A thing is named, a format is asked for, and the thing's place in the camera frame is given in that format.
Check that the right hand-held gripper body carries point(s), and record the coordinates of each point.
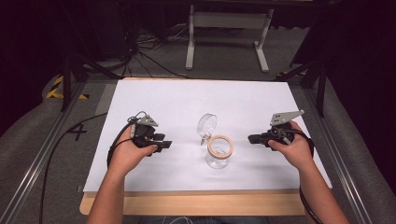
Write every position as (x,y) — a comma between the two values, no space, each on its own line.
(281,130)

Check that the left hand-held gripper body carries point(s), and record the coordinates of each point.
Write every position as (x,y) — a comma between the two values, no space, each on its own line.
(144,130)

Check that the person's right hand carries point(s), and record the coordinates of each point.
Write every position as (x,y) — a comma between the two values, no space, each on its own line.
(295,149)

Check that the person's left hand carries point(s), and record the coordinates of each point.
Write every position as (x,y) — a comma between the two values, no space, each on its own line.
(129,155)

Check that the clear glass jar hinged lid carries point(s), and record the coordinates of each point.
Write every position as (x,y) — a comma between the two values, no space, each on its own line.
(218,149)

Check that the white table sheet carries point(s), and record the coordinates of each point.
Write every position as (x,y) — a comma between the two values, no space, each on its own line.
(186,105)

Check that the black tripod stand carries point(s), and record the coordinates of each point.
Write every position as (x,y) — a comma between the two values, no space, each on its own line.
(313,74)
(74,68)

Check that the yellow black hazard tape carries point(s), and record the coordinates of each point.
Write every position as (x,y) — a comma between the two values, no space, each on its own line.
(56,90)

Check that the aluminium floor rail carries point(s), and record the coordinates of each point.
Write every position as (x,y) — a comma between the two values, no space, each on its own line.
(339,161)
(34,165)

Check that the white metal stand frame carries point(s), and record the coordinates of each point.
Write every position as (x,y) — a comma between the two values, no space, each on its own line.
(227,20)

